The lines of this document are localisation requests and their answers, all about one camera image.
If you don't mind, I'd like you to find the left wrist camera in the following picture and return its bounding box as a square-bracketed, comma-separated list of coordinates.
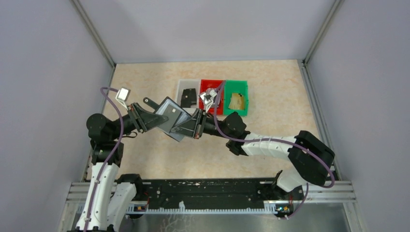
[115, 87, 131, 111]

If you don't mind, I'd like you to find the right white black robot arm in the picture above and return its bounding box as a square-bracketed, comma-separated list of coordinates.
[171, 110, 336, 199]

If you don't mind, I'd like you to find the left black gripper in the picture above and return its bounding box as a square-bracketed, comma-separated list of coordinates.
[110, 102, 169, 140]

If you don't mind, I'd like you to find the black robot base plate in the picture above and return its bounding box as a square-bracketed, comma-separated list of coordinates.
[96, 178, 305, 211]

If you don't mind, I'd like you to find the card in green bin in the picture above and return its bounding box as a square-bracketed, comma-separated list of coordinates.
[228, 93, 246, 110]

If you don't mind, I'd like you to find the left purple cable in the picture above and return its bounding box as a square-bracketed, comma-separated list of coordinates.
[84, 87, 129, 232]

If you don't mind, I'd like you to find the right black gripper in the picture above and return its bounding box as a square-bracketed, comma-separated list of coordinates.
[171, 108, 232, 139]

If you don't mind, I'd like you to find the aluminium frame rail right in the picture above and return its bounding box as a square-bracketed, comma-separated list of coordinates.
[298, 59, 343, 180]

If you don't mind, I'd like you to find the black card holder in bin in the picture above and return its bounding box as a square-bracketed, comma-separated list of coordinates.
[180, 88, 197, 108]

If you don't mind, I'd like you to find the aluminium frame rail left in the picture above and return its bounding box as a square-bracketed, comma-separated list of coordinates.
[70, 0, 116, 69]

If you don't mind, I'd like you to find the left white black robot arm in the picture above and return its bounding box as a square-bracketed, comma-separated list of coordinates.
[73, 103, 169, 232]

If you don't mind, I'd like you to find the aluminium frame rail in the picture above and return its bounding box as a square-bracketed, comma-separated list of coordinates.
[298, 59, 343, 180]
[70, 0, 116, 69]

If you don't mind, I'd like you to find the green plastic bin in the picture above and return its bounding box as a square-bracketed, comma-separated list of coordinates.
[223, 80, 249, 116]

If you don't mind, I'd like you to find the white plastic bin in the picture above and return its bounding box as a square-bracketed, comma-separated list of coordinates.
[175, 79, 200, 114]

